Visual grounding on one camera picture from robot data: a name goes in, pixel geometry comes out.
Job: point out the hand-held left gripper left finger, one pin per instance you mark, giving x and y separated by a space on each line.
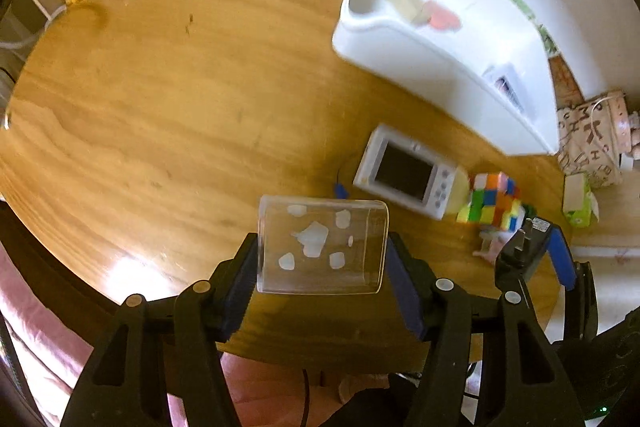
240 297

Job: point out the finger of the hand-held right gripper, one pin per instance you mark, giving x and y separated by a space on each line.
561 257

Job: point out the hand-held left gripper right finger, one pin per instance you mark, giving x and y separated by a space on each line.
405 287

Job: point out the black charger plug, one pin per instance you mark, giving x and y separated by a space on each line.
525 252

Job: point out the clear acrylic box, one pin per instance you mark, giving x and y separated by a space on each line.
280 227

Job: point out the colourful puzzle cube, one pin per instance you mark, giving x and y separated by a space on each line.
487 202

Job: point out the round gold tin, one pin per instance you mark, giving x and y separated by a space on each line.
457 194

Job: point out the small printed card package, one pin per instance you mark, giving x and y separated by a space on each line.
505 84

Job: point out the white plastic bin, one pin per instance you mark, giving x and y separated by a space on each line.
435 77

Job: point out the beige faceted block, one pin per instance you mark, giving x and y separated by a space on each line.
405 2

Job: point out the dark green bottle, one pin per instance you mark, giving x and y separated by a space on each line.
528 214

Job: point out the green tissue pack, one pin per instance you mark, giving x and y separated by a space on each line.
575 202

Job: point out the letter print fabric bag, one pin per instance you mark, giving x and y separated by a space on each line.
590 152

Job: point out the pink round box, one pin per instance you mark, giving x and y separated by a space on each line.
622 122

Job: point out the brown printed board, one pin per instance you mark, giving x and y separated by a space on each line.
565 79

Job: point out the pink cloth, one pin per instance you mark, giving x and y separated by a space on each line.
45 347

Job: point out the white digital camera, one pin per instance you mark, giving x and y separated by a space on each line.
405 169

